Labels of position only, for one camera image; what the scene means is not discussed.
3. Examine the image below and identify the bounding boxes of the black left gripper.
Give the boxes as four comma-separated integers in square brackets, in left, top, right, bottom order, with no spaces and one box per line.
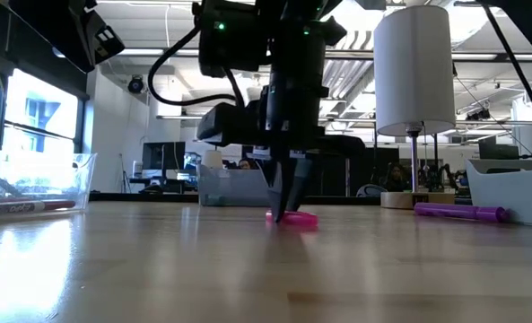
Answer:
[65,0,126,74]

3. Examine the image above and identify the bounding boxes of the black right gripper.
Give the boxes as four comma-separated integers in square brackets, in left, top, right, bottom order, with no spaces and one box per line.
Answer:
[196,15,366,224]

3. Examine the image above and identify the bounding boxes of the pink highlighter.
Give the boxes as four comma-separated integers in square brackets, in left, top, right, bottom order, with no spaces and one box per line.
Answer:
[265,209,319,228]

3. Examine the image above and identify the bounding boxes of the purple highlighter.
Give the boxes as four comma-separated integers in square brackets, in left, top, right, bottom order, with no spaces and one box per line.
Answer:
[414,201,511,224]

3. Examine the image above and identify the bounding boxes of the red white dry-erase marker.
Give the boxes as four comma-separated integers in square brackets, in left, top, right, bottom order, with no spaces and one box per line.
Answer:
[0,199,77,217]

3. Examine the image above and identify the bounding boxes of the black partition panels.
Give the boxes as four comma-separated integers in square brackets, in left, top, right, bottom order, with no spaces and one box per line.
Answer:
[241,144,401,197]

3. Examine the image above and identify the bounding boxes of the grey plastic bin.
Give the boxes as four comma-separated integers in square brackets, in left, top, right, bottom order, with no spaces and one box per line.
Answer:
[196,163,271,208]

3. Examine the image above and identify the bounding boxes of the long ceiling light bar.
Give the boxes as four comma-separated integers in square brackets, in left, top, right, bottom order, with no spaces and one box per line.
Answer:
[52,44,532,63]

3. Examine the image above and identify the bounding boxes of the small white lampshade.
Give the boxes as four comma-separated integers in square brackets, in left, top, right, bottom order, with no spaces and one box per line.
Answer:
[202,149,224,170]

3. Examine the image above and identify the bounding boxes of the office chair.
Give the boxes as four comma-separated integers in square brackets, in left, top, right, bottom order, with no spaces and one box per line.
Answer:
[355,183,388,198]

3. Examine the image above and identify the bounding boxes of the black computer monitor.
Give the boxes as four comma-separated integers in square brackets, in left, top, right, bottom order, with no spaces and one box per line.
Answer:
[478,136,521,162]
[141,141,187,180]

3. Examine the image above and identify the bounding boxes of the black tripod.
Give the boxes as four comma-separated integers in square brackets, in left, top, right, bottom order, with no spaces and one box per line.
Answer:
[118,153,132,194]

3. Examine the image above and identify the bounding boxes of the clear plastic container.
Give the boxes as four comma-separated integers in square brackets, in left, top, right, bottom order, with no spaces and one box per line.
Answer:
[0,152,98,220]

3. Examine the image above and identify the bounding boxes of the white shade table lamp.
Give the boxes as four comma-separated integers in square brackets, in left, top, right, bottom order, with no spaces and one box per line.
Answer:
[372,4,458,211]

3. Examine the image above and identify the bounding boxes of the white plastic bin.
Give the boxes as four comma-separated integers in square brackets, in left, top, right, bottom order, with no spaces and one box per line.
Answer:
[465,157,532,230]

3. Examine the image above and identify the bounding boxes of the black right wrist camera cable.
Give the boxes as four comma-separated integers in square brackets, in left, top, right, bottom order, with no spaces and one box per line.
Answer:
[147,24,249,108]

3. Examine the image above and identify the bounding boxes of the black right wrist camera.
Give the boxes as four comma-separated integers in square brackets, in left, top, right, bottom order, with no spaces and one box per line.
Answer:
[196,0,274,78]

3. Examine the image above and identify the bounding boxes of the black aluminium table frame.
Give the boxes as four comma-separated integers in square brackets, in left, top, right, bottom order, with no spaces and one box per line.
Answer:
[88,191,468,208]

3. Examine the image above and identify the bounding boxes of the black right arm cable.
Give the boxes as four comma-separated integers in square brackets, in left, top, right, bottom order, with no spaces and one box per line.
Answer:
[481,3,532,141]

